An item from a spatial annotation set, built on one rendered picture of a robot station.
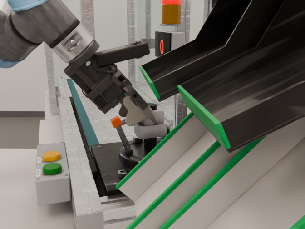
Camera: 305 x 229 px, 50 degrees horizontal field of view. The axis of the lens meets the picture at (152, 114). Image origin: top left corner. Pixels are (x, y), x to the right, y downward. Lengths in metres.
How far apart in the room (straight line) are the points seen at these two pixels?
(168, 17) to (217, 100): 0.59
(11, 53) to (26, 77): 3.91
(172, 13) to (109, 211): 0.53
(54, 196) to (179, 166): 0.32
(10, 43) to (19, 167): 0.46
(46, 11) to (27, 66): 3.96
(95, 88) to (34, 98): 3.99
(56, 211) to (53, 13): 0.43
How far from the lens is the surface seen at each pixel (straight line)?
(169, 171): 0.52
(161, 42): 0.91
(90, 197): 0.63
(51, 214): 0.79
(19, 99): 4.71
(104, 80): 0.64
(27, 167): 1.03
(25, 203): 0.85
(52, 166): 0.74
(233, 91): 0.33
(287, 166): 0.39
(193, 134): 0.52
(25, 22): 0.64
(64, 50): 0.63
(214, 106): 0.31
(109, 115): 1.27
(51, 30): 0.63
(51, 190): 0.73
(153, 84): 0.36
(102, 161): 0.75
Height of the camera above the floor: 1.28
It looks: 16 degrees down
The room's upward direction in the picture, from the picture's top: straight up
